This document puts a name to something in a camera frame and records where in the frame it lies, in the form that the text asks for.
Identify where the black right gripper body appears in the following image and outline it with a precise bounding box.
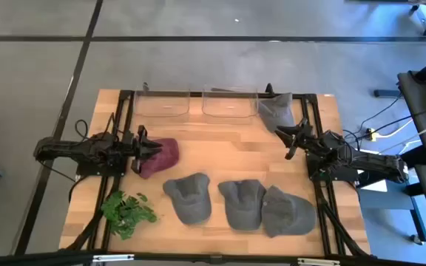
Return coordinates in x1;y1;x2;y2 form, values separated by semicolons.
284;117;316;161

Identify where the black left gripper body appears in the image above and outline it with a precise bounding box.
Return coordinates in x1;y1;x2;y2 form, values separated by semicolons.
123;124;149;175

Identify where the maroon baseball cap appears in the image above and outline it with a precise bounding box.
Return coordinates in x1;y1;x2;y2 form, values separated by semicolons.
138;137;180;180

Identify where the grey baseball cap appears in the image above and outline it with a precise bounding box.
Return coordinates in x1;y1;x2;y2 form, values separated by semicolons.
217;179;267;232
162;172;213;225
257;92;296;134
260;185;317;239

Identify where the clear plastic bin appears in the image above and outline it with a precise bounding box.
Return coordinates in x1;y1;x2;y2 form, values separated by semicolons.
134;85;191;118
201;85;259;119

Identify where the green artificial plant sprig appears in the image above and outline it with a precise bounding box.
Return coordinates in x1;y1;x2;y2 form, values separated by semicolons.
101;190;158;241

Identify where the black floor foot bar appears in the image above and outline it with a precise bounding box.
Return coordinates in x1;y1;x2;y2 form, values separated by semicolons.
373;88;402;99

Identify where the dark grey side desk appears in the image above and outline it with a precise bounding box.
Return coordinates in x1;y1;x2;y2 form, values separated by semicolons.
397;69;426;167

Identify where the black overhead rig crossbar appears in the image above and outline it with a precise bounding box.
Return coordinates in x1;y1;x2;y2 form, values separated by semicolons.
0;249;426;266

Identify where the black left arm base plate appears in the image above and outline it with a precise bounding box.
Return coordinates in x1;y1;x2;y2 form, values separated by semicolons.
75;142;129;177

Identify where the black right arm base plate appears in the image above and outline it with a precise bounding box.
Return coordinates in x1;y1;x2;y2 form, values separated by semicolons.
306;151;360;183

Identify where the black aluminium table frame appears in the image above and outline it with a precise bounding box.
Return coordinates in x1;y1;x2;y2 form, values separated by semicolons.
61;88;373;259

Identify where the black cable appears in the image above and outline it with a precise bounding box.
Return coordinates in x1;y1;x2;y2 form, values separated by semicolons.
345;106;426;143

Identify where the silver crossbar bracket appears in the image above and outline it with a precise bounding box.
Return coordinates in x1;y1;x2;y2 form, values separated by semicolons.
297;257;342;266
92;253;135;263

